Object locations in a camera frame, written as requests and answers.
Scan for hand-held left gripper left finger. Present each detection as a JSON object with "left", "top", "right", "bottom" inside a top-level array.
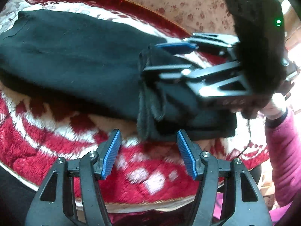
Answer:
[{"left": 25, "top": 129, "right": 122, "bottom": 226}]

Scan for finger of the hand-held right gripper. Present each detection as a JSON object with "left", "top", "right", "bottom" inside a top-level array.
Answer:
[
  {"left": 155, "top": 34, "right": 241, "bottom": 55},
  {"left": 141, "top": 61, "right": 254, "bottom": 107}
]

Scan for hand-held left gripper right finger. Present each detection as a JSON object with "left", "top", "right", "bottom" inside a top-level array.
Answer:
[{"left": 177, "top": 129, "right": 273, "bottom": 226}]

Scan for black pants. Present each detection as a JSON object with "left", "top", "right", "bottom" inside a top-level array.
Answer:
[{"left": 0, "top": 9, "right": 238, "bottom": 142}]

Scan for person's right forearm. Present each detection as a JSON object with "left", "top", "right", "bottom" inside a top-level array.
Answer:
[{"left": 261, "top": 94, "right": 301, "bottom": 209}]

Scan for beige rose print quilt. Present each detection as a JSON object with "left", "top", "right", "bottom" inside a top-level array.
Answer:
[{"left": 71, "top": 0, "right": 238, "bottom": 40}]

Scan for floral plush blanket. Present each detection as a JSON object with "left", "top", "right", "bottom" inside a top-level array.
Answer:
[{"left": 0, "top": 0, "right": 271, "bottom": 226}]

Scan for dark cloth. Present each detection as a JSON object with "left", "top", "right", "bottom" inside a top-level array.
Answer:
[{"left": 0, "top": 165, "right": 38, "bottom": 226}]

